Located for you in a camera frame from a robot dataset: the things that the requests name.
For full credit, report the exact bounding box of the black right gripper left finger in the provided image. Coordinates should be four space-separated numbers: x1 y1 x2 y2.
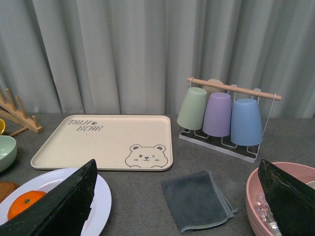
0 159 97 236

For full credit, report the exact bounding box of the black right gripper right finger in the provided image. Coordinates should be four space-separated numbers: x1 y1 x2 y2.
258 159 315 236

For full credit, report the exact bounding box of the white ridged plate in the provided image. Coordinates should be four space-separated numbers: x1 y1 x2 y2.
0 168 112 236

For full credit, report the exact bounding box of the orange mandarin fruit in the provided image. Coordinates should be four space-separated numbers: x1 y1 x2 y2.
7 190 46 220

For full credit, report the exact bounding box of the pink bowl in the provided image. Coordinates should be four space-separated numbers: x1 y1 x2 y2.
246 162 315 236

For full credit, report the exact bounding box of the wooden cutting board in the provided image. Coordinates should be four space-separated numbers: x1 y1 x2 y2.
0 182 19 203

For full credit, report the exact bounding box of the light green bowl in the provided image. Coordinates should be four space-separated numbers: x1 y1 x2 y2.
0 135 17 173

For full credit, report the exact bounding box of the blue cup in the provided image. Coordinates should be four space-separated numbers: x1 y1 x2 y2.
230 99 263 146

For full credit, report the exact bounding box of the beige bear tray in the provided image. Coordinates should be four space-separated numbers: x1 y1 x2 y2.
31 115 173 171

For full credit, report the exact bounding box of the grey folded cloth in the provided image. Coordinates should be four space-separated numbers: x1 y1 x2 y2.
161 171 238 234

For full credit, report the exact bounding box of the yellow mug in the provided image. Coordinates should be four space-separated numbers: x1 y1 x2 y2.
0 118 6 135

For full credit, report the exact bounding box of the purple cup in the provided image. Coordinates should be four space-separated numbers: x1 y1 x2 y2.
202 92 232 137

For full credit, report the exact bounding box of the wooden dish rack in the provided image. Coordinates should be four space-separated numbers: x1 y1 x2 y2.
0 88 44 137

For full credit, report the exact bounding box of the light green cup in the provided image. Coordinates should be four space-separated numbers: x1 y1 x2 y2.
177 87 207 130

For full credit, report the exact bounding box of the beige cup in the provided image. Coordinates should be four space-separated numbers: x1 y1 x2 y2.
202 79 225 97

